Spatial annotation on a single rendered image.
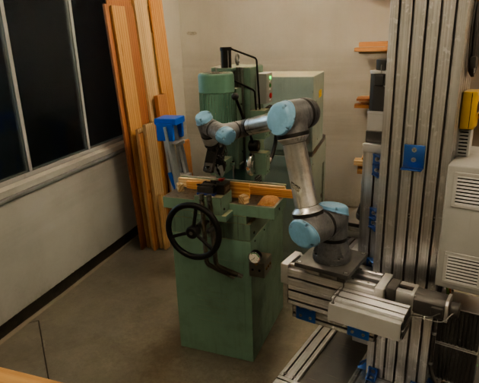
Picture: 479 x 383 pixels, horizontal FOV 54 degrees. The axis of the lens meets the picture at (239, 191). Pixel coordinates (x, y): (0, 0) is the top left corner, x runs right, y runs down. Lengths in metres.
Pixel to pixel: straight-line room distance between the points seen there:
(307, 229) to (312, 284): 0.33
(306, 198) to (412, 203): 0.42
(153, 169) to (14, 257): 1.27
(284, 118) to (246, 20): 3.17
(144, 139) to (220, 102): 1.55
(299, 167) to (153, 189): 2.29
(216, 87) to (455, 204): 1.17
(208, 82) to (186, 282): 1.06
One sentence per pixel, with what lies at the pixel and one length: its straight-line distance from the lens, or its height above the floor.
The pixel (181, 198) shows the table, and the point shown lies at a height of 0.90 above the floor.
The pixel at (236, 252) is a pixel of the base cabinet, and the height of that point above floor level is 0.64.
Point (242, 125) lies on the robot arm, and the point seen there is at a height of 1.31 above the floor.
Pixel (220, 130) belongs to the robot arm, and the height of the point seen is 1.30.
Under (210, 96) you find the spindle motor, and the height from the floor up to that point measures 1.40.
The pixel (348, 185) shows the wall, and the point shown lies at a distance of 4.78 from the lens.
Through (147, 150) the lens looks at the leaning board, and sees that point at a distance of 3.75.
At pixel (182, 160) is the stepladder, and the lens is 3.36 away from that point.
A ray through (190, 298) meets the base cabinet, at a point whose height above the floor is 0.33.
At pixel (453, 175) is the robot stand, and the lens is 1.77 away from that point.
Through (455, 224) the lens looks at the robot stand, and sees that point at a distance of 1.82.
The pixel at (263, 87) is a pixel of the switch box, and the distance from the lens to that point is 2.55.
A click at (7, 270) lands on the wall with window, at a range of 3.12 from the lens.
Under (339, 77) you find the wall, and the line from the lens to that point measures 4.58.
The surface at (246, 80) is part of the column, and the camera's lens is 2.48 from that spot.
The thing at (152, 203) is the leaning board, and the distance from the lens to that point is 3.87.
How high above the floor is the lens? 1.67
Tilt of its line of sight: 18 degrees down
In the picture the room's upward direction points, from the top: 2 degrees counter-clockwise
